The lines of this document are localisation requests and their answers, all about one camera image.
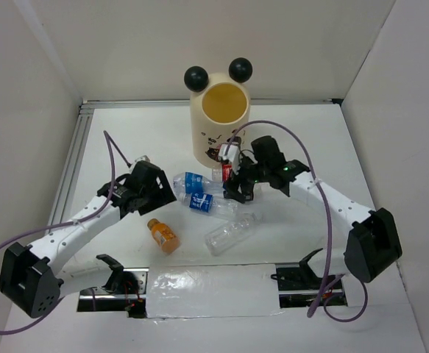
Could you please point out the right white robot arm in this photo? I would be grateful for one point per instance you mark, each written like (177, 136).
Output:
(372, 240)

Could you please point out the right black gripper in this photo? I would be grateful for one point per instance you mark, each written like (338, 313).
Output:
(232, 185)

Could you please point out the blue label white cap bottle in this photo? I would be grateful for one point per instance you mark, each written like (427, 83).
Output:
(210, 205)

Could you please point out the cream bin with black ears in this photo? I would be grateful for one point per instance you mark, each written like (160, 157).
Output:
(219, 105)

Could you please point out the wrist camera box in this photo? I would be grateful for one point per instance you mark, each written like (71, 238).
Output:
(229, 153)
(142, 160)

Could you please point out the blue label crushed bottle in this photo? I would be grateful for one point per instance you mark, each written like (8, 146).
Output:
(188, 182)

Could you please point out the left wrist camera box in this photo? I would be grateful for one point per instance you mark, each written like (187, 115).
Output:
(142, 160)

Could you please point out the orange juice bottle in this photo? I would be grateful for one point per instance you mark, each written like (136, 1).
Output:
(165, 238)

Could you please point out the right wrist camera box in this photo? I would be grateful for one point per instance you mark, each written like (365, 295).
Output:
(229, 153)

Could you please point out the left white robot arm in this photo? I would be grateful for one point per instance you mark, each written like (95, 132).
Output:
(36, 276)

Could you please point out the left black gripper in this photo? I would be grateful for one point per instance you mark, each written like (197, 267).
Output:
(164, 195)

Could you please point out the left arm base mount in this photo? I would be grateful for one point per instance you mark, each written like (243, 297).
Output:
(124, 291)

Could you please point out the clear unlabelled plastic bottle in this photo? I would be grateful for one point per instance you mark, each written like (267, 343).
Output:
(228, 235)

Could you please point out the aluminium frame rail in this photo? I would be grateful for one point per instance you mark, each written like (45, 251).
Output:
(66, 188)

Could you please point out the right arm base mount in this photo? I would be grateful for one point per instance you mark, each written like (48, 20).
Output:
(297, 284)

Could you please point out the red label clear bottle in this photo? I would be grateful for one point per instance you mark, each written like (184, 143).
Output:
(222, 173)

